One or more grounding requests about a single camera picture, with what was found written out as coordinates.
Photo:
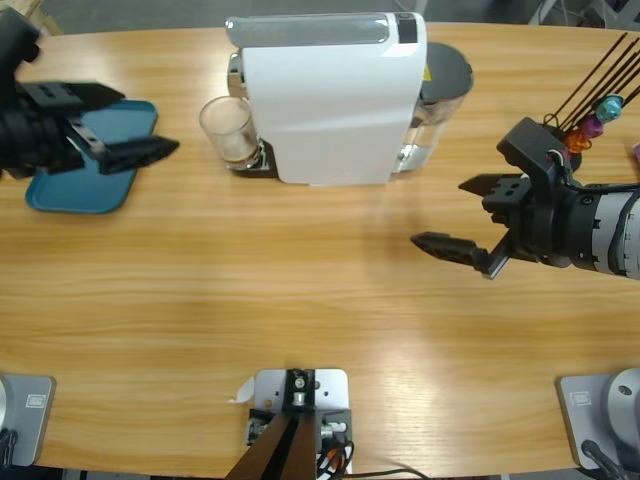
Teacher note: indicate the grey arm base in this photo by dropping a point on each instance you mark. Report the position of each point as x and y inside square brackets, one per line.
[585, 425]
[30, 420]

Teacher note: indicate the teal coffee capsule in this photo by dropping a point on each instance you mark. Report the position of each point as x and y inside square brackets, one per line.
[610, 109]

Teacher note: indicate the black capsule holder with rods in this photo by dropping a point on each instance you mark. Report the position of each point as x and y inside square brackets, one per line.
[607, 65]

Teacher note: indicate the purple tissue pack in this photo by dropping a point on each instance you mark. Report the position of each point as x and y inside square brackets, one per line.
[637, 152]

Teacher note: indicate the clear glass cup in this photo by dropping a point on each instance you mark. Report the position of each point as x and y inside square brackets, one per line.
[225, 125]

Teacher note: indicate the white paper tag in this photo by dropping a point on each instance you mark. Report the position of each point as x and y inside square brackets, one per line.
[245, 390]

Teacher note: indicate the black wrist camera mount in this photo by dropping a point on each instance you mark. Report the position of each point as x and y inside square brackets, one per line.
[15, 35]
[532, 145]

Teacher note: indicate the grey metal stool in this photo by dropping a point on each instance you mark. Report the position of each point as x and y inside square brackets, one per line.
[542, 11]

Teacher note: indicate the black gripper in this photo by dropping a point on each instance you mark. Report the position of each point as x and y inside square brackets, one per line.
[35, 135]
[555, 225]

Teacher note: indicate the white capsule coffee machine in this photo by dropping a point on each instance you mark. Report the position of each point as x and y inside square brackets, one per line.
[325, 110]

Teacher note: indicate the gold orange coffee capsule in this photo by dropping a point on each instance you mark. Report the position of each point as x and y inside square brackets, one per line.
[579, 141]

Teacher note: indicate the white mount block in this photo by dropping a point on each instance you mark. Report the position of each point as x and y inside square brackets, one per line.
[330, 390]

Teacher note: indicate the metal drip tray grille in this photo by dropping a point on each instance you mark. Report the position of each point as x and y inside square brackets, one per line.
[270, 162]

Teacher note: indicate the purple coffee capsule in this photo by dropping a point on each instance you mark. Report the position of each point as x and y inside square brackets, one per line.
[594, 125]

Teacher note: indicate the teal plastic tray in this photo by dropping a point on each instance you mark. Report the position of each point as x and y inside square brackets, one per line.
[75, 195]

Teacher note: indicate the dark camera post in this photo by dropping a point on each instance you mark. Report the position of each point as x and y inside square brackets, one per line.
[280, 450]

